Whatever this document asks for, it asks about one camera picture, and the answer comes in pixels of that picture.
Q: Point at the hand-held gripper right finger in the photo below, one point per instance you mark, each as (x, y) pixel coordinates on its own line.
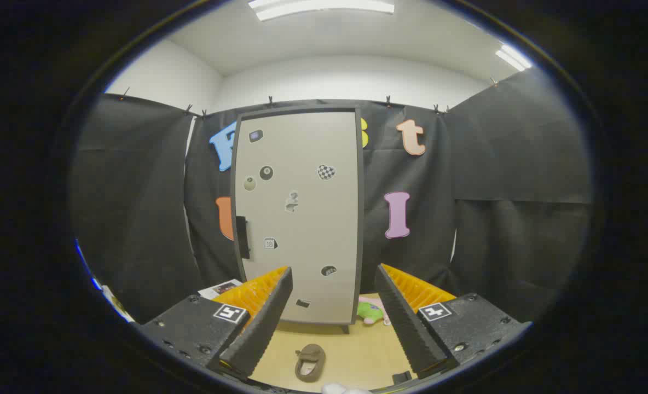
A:
(406, 328)

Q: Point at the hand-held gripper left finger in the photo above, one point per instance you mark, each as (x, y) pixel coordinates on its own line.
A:
(264, 323)

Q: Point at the brown fuzzy shoe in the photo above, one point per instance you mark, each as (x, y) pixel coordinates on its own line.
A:
(308, 369)

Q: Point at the light grey shoe cabinet door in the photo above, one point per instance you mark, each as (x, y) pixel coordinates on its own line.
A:
(307, 219)

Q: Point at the grey shoe cabinet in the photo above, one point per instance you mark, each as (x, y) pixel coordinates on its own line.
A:
(302, 108)

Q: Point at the pink and green plush toy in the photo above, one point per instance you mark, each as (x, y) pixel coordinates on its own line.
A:
(372, 312)

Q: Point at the white cluttered device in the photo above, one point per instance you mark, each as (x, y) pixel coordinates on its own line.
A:
(117, 306)

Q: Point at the tablet with lit screen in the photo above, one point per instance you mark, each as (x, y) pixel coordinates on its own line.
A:
(95, 283)

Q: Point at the black backdrop cloth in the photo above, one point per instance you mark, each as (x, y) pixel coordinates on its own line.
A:
(132, 208)

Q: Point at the long ceiling light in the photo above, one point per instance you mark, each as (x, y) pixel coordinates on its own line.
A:
(324, 6)
(513, 57)

